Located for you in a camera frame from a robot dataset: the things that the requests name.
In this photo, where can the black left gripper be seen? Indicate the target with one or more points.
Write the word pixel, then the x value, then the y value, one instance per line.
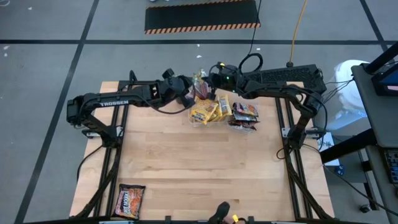
pixel 177 88

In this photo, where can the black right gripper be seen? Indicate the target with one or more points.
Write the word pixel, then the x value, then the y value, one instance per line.
pixel 225 77

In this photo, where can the black fire noodle ramen pack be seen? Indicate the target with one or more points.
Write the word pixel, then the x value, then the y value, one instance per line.
pixel 129 202
pixel 242 126
pixel 245 109
pixel 244 118

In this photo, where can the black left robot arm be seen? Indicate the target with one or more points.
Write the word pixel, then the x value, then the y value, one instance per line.
pixel 115 102

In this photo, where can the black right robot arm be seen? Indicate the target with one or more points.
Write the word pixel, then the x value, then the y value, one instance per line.
pixel 280 88

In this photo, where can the clear plastic bin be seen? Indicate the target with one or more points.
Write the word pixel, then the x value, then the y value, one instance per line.
pixel 242 132
pixel 194 125

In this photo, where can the small yellow tape tag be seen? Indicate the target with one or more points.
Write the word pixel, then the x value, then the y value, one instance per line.
pixel 221 64

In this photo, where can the black hazard-striped floor mat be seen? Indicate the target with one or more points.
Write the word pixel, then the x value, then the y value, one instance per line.
pixel 200 15

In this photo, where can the black control box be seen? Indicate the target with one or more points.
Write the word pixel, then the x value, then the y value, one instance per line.
pixel 295 74

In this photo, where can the small yellow object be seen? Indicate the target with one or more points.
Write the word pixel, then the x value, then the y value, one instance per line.
pixel 235 217

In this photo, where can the white paper sheet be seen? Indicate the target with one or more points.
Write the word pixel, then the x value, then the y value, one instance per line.
pixel 326 146

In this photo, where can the white bag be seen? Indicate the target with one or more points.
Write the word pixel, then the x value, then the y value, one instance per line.
pixel 348 77

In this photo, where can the gray desk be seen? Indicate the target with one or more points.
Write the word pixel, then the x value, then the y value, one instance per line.
pixel 379 118

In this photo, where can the black monitor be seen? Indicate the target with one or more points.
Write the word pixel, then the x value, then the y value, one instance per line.
pixel 388 82

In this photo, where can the black keyboard device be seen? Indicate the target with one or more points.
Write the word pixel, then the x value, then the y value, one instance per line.
pixel 392 165

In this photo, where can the black metal table frame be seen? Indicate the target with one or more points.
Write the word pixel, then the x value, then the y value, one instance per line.
pixel 123 84

